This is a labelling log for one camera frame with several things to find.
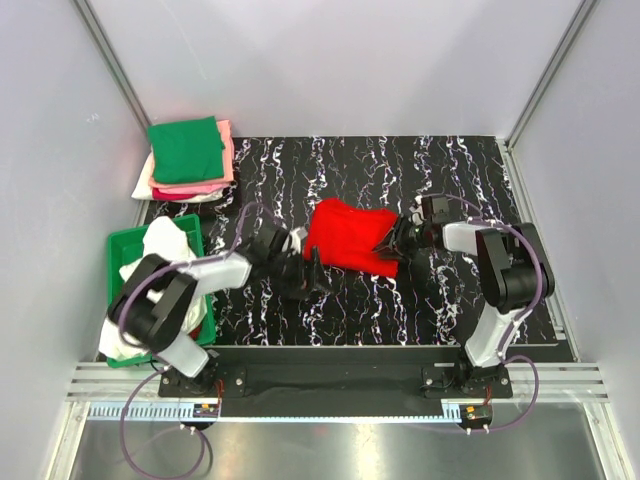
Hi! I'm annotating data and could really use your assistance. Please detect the folded magenta t-shirt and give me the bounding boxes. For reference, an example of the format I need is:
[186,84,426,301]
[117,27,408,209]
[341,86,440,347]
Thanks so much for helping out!
[151,188,221,203]

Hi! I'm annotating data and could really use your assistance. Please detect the folded green t-shirt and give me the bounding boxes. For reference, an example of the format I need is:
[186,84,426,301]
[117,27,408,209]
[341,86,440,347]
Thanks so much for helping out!
[146,115,226,184]

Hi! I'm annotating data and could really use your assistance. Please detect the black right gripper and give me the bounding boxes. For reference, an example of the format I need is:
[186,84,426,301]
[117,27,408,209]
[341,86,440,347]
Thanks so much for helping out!
[372,215,431,264]

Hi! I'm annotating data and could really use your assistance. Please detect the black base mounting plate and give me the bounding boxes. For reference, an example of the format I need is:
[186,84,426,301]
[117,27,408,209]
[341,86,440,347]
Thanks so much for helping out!
[158,346,513,421]

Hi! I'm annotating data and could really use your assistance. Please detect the red t-shirt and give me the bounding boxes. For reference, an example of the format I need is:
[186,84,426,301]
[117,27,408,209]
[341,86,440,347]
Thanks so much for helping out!
[303,198,398,278]

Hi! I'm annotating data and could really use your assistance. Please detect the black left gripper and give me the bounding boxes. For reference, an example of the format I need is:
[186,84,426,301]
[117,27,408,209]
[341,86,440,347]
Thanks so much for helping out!
[266,246,332,300]

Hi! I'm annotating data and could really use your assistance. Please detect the folded white t-shirt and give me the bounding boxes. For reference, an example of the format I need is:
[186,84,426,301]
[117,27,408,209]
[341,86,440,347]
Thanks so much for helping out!
[131,153,234,200]

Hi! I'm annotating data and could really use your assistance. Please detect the green plastic bin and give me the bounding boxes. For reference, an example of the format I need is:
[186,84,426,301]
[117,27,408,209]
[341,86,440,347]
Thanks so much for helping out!
[105,214,219,370]

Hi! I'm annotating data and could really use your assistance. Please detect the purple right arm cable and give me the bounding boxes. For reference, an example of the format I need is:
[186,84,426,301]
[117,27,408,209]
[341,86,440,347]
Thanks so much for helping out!
[414,193,546,434]

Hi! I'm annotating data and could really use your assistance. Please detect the crumpled white t-shirt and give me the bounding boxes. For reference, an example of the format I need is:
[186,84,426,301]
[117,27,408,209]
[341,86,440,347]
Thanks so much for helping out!
[97,217,211,362]

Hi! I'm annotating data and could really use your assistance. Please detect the aluminium frame rail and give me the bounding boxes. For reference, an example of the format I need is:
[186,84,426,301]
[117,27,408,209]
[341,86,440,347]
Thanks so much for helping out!
[67,362,609,424]

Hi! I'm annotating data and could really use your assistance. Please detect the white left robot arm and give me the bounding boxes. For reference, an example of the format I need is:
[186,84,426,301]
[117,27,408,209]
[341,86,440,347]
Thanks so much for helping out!
[107,226,330,396]

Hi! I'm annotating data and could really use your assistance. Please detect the dark red garment in bin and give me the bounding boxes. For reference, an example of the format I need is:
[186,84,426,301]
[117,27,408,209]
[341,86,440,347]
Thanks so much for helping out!
[190,324,205,343]

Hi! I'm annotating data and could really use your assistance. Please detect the folded salmon pink t-shirt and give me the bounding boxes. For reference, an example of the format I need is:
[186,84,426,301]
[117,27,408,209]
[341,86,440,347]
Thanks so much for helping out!
[148,118,235,190]

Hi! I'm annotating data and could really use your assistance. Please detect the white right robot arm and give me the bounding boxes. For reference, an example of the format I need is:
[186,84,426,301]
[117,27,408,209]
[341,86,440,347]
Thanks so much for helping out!
[372,194,555,397]

